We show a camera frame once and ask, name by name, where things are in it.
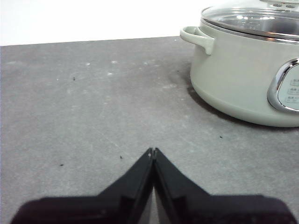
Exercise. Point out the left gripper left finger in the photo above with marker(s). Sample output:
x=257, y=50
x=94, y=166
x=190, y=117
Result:
x=116, y=205

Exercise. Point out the pale green electric pot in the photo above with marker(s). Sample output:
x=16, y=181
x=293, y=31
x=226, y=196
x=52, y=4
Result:
x=233, y=77

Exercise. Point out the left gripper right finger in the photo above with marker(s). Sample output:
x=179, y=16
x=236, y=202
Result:
x=198, y=207

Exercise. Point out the glass lid with green knob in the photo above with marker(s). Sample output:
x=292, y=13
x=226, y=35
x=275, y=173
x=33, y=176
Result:
x=252, y=21

